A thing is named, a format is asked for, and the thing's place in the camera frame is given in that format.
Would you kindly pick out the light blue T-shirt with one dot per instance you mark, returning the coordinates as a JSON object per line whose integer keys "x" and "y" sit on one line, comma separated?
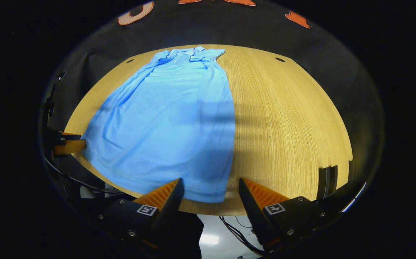
{"x": 164, "y": 126}

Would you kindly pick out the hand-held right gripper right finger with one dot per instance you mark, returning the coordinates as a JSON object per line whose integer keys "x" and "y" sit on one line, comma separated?
{"x": 253, "y": 212}

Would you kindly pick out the dark curved bar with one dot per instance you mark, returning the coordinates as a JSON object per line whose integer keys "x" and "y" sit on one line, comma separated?
{"x": 323, "y": 183}

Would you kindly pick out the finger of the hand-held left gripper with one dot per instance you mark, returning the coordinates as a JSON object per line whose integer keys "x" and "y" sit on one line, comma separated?
{"x": 69, "y": 146}

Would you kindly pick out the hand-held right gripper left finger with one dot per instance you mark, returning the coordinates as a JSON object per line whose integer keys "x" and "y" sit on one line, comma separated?
{"x": 168, "y": 208}

